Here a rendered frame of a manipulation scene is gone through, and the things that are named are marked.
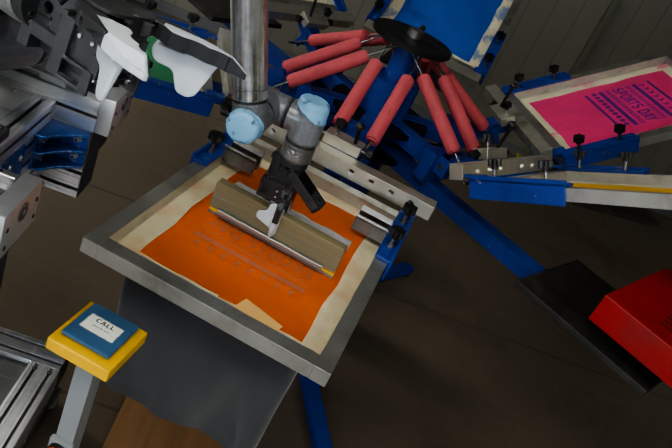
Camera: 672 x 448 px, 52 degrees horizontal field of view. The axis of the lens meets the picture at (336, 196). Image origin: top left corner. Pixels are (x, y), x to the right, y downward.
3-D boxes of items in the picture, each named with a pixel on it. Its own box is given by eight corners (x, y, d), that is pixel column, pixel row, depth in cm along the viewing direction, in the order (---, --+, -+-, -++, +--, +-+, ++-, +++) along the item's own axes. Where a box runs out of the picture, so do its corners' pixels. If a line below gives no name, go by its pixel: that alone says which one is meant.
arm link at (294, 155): (320, 144, 164) (309, 155, 157) (313, 160, 166) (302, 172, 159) (292, 130, 165) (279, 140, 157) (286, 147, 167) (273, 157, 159)
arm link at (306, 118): (302, 87, 159) (336, 102, 159) (287, 128, 164) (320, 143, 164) (293, 96, 152) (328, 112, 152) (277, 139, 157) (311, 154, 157)
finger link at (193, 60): (227, 109, 73) (141, 74, 70) (249, 58, 71) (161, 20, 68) (227, 119, 70) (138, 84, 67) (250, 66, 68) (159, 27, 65)
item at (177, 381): (245, 473, 168) (308, 348, 148) (88, 382, 172) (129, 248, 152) (250, 464, 170) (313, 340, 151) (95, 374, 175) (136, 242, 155)
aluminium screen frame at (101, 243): (324, 387, 140) (331, 374, 138) (79, 250, 145) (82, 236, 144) (405, 227, 209) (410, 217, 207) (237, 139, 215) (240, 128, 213)
